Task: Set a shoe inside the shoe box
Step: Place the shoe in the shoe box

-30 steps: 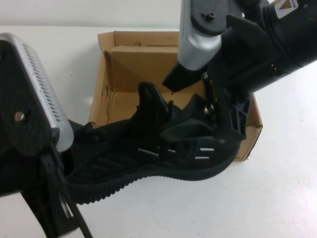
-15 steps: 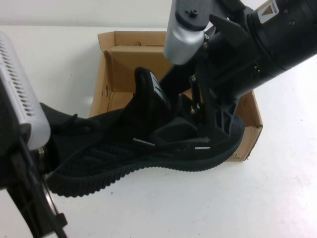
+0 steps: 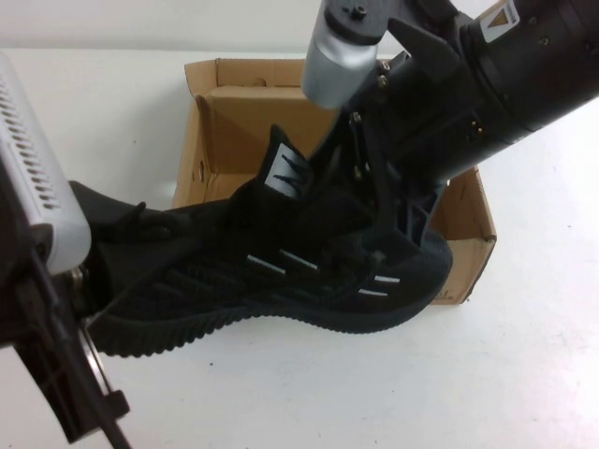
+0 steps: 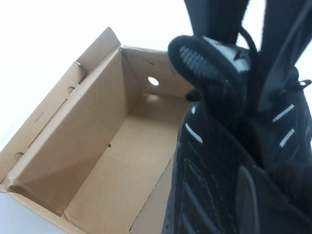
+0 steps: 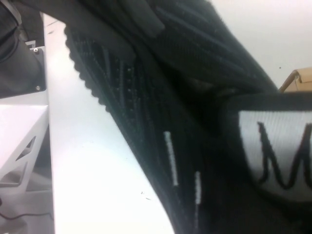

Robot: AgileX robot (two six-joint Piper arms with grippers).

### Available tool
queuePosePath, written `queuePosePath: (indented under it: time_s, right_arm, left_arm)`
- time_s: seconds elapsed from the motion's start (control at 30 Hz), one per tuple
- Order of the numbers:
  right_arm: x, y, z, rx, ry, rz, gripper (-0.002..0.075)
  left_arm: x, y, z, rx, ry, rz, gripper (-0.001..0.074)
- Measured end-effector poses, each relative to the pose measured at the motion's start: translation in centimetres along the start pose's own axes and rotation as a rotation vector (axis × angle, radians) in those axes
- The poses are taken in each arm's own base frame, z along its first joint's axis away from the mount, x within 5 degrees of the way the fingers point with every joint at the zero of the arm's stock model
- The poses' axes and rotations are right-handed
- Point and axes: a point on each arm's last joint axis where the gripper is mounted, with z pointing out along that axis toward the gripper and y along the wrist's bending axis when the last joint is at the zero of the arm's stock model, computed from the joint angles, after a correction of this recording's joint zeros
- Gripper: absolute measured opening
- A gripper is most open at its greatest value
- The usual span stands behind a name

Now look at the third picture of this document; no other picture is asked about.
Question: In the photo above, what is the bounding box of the black knit sneaker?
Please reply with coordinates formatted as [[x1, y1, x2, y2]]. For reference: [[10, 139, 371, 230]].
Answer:
[[86, 123, 456, 362]]

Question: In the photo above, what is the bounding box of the brown cardboard shoe box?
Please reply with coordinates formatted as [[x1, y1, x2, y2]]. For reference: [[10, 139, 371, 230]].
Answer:
[[170, 56, 498, 305]]

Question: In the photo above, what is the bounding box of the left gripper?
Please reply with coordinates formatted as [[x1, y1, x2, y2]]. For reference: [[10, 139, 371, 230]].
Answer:
[[0, 181, 146, 446]]

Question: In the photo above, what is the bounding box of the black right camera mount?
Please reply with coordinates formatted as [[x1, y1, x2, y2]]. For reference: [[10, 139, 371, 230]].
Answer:
[[322, 0, 465, 94]]

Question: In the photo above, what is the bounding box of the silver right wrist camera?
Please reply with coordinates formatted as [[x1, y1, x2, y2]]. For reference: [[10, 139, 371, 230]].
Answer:
[[301, 0, 392, 112]]

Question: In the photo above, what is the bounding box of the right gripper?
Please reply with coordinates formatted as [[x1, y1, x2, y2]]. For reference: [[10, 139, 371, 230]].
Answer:
[[309, 45, 507, 250]]

